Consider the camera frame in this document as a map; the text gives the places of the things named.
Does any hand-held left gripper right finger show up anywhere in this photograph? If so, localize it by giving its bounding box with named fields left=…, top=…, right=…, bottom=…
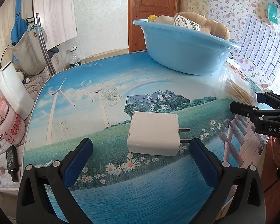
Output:
left=189, top=138, right=265, bottom=224

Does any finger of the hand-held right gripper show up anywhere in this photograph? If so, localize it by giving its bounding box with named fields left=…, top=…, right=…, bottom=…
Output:
left=256, top=93, right=280, bottom=109
left=230, top=101, right=263, bottom=126

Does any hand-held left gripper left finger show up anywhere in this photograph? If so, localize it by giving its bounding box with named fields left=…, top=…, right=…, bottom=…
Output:
left=16, top=138, right=94, bottom=224

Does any bag of cotton swabs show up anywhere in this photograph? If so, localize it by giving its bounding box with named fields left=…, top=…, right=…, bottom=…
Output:
left=215, top=71, right=259, bottom=104

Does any white charger plug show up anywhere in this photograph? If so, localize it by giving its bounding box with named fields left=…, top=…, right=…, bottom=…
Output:
left=127, top=112, right=192, bottom=157

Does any light blue plastic basin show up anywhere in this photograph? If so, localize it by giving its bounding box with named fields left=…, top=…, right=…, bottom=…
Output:
left=133, top=19, right=242, bottom=75

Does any tan plush toy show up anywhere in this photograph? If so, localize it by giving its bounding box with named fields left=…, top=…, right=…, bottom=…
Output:
left=154, top=12, right=231, bottom=41

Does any printed desktop table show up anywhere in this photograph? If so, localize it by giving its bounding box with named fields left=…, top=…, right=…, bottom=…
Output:
left=22, top=51, right=271, bottom=224

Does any black power adapter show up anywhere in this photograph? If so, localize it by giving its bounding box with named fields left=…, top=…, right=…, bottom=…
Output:
left=6, top=145, right=19, bottom=182

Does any pink electric cooker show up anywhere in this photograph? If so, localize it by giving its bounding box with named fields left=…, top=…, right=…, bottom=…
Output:
left=0, top=86, right=27, bottom=145

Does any teal paper card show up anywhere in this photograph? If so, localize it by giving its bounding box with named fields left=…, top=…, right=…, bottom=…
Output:
left=267, top=2, right=280, bottom=25

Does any white electric kettle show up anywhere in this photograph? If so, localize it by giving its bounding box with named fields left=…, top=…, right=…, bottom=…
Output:
left=0, top=61, right=34, bottom=120

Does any large water bottle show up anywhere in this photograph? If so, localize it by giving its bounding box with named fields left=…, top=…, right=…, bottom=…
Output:
left=64, top=47, right=82, bottom=69

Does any dark grey cloth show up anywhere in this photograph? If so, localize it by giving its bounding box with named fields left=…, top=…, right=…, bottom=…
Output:
left=48, top=47, right=59, bottom=59

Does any grey fabric bag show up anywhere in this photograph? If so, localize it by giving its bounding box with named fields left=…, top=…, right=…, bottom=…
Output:
left=9, top=27, right=48, bottom=75

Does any metal clothes rack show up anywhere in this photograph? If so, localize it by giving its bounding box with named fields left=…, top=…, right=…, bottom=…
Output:
left=26, top=13, right=57, bottom=76

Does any brown wooden door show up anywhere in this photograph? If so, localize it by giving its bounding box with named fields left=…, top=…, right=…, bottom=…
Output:
left=128, top=0, right=180, bottom=53

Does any pale wooden board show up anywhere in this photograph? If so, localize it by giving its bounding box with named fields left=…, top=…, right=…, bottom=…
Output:
left=0, top=0, right=17, bottom=66
left=33, top=0, right=78, bottom=49

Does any grey brick wall panel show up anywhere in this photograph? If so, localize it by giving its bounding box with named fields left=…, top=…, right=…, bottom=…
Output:
left=239, top=14, right=280, bottom=84

